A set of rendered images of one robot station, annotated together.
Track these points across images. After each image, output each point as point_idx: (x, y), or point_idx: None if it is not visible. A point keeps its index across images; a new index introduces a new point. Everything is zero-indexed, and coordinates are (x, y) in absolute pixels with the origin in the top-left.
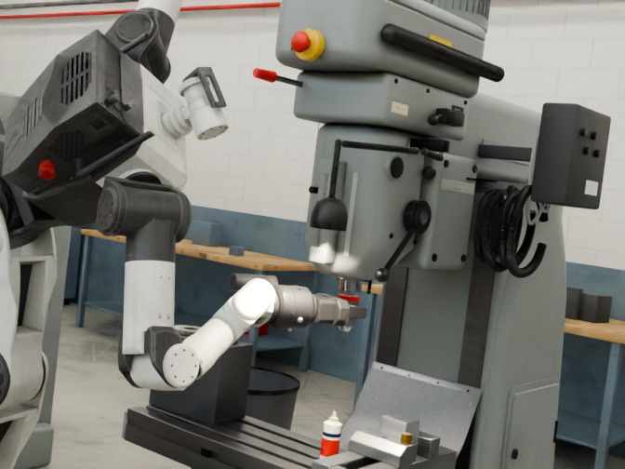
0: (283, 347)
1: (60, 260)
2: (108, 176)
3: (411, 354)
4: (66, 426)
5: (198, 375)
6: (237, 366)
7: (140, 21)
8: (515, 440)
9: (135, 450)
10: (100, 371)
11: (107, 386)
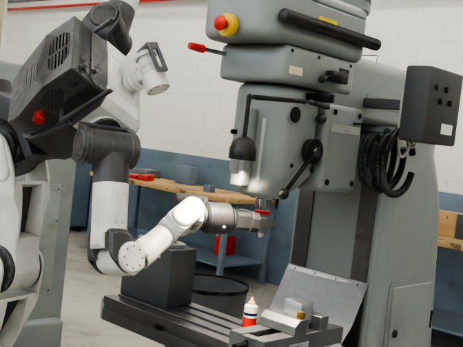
0: (245, 264)
1: (67, 192)
2: (81, 121)
3: (316, 257)
4: (74, 321)
5: (145, 265)
6: (184, 264)
7: (108, 9)
8: (395, 323)
9: (125, 340)
10: (103, 281)
11: (107, 292)
